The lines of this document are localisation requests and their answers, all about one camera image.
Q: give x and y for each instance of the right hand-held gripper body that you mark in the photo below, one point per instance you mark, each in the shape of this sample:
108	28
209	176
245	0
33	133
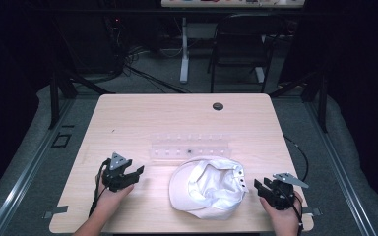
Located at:
282	196

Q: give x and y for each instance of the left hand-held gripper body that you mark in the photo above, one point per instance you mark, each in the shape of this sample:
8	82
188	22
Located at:
115	178

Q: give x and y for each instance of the white cap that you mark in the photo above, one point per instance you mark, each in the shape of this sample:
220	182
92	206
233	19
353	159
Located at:
206	188

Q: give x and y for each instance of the person's left hand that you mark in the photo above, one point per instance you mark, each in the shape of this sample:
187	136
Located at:
111	198

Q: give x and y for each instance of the person's right hand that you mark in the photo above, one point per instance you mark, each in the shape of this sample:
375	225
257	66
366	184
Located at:
285	218

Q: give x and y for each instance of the clear plastic rack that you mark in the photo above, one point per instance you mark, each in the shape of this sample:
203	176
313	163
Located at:
190	147

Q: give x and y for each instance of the black round table grommet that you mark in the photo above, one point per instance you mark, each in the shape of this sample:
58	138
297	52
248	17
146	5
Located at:
218	106

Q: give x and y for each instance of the white desk leg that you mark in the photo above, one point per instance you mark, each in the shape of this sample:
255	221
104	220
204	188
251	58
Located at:
184	55
260	73

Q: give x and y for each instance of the black metal chair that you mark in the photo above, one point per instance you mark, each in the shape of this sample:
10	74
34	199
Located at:
242	49

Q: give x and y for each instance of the aluminium floor rail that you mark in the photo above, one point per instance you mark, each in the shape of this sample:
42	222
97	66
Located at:
29	170
341	170

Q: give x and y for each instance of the grey metal table bracket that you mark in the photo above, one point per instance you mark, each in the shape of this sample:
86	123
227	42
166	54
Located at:
56	211

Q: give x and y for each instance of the black metal frame stand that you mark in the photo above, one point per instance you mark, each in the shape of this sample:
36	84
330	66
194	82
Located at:
55	98
322	105

